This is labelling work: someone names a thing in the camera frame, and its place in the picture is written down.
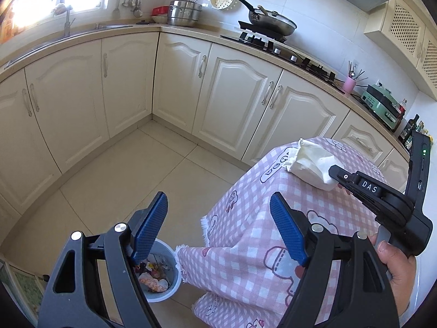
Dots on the steel steamer pot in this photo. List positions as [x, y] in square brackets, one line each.
[184, 13]

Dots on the person's right hand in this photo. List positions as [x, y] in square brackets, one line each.
[401, 273]

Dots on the pink utensil holder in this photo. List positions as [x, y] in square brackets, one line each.
[349, 85]

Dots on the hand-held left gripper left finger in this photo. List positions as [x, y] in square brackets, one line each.
[150, 225]

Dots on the steel spatula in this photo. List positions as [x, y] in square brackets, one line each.
[116, 6]

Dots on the steel sink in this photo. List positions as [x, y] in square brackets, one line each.
[112, 26]

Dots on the brown scrubber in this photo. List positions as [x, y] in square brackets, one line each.
[60, 8]

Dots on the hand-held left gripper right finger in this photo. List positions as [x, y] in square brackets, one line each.
[286, 229]

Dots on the steel frying pan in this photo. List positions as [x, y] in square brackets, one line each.
[273, 24]

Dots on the green patterned panel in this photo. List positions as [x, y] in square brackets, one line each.
[25, 290]

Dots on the cream cabinet door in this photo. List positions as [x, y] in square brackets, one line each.
[300, 119]
[20, 150]
[392, 167]
[68, 102]
[232, 102]
[177, 82]
[131, 78]

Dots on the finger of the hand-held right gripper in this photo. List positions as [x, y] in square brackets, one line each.
[385, 201]

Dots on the blue plastic waste bin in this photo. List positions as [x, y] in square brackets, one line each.
[176, 273]

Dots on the green countertop appliance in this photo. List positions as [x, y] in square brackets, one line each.
[382, 106]

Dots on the red container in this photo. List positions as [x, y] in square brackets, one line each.
[159, 11]

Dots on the beige stone countertop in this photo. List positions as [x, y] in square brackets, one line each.
[191, 32]

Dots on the orange white plastic bag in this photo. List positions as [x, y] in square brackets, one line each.
[153, 283]

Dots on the steel ladle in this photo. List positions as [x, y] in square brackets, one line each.
[137, 8]

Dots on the dark glass bottle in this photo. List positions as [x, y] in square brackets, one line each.
[409, 129]

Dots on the steel kitchen faucet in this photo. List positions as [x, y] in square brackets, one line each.
[67, 20]

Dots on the pink checked bear tablecloth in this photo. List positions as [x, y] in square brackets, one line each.
[239, 229]

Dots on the cream cabinet drawer front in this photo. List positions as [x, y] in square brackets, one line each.
[358, 135]

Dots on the cutlery bundle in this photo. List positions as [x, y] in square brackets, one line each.
[355, 71]

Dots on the black gas stove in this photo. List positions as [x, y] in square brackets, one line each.
[293, 56]

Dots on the cream lattice wall cabinet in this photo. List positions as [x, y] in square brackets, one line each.
[403, 27]

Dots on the white paper container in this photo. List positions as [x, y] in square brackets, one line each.
[310, 167]

